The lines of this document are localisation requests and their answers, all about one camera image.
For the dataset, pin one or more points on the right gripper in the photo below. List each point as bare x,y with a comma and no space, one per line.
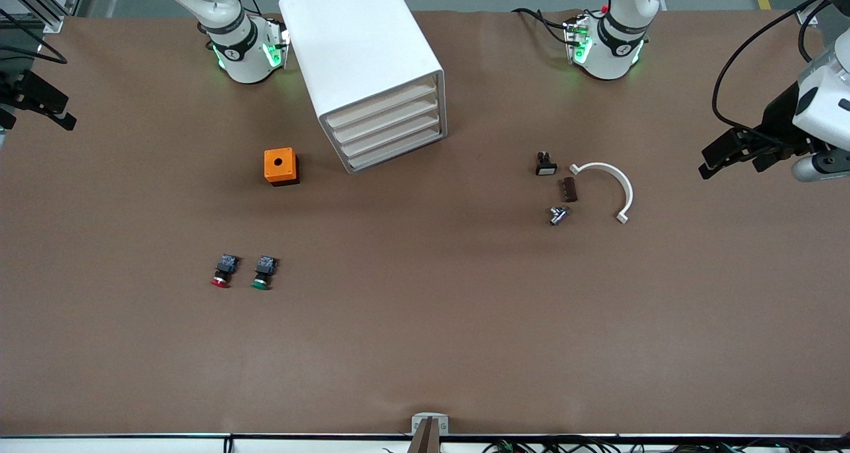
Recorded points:
20,88

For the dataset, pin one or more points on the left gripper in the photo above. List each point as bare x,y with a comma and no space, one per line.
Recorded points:
778,121

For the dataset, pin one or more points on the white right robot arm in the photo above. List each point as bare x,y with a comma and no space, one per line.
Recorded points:
242,58

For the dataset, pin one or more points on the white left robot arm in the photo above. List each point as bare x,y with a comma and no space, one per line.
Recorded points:
614,58

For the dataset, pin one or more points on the red push button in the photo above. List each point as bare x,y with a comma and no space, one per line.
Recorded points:
224,272

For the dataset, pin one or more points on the green push button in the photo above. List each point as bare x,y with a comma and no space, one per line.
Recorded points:
264,273

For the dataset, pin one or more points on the brown terminal block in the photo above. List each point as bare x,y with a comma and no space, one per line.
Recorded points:
570,190

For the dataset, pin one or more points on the silver metal fitting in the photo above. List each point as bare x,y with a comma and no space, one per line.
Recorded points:
558,215

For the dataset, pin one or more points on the brown paper table cover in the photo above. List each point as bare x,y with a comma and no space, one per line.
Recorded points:
425,340

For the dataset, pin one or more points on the white curved plastic bracket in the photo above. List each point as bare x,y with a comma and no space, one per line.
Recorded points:
601,166

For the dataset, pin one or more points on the black white square switch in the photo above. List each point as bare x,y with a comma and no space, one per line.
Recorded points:
546,167

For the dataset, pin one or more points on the orange button enclosure box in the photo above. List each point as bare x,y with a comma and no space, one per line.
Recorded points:
279,171

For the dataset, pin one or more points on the white table edge rail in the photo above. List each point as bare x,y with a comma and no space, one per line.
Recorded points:
133,445

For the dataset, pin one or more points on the grey table edge bracket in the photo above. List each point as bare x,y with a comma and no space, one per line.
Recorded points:
417,423

